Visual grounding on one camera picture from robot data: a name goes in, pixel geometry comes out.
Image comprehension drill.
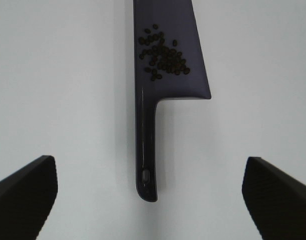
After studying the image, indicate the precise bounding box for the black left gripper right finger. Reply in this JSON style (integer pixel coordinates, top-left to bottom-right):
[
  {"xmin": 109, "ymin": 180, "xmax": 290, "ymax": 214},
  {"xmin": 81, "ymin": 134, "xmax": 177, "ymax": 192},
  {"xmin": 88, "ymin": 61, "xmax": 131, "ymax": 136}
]
[{"xmin": 242, "ymin": 157, "xmax": 306, "ymax": 240}]

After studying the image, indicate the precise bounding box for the purple plastic dustpan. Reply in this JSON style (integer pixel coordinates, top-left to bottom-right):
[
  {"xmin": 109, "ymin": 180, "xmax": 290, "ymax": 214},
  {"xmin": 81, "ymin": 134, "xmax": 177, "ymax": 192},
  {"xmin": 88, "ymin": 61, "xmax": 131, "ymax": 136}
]
[{"xmin": 133, "ymin": 0, "xmax": 211, "ymax": 202}]

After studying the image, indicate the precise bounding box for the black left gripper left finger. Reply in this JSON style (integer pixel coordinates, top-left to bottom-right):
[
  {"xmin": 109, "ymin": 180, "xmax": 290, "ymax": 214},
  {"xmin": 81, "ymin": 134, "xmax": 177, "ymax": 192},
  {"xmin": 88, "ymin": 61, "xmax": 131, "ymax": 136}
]
[{"xmin": 0, "ymin": 155, "xmax": 58, "ymax": 240}]

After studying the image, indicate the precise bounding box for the pile of coffee beans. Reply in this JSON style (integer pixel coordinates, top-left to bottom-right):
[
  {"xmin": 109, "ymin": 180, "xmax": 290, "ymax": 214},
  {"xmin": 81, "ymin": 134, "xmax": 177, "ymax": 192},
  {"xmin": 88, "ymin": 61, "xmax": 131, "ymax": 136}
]
[{"xmin": 137, "ymin": 23, "xmax": 191, "ymax": 82}]

